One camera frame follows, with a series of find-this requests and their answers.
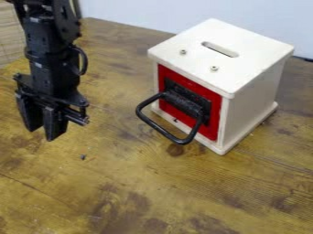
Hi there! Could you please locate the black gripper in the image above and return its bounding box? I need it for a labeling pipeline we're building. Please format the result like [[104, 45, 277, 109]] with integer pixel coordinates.
[[13, 53, 89, 142]]

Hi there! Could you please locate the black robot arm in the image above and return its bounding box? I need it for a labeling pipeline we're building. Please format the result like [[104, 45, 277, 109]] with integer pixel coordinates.
[[5, 0, 89, 141]]

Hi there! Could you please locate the red drawer front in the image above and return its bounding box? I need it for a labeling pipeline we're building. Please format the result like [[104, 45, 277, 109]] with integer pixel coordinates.
[[158, 65, 222, 141]]

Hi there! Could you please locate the white wooden drawer box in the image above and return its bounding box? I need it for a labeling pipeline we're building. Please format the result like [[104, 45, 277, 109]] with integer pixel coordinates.
[[148, 18, 293, 154]]

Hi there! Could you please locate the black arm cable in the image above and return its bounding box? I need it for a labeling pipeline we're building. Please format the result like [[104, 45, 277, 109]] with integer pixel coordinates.
[[65, 44, 89, 77]]

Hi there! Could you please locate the black metal drawer handle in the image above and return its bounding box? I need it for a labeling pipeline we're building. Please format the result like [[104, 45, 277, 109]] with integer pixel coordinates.
[[135, 78, 211, 145]]

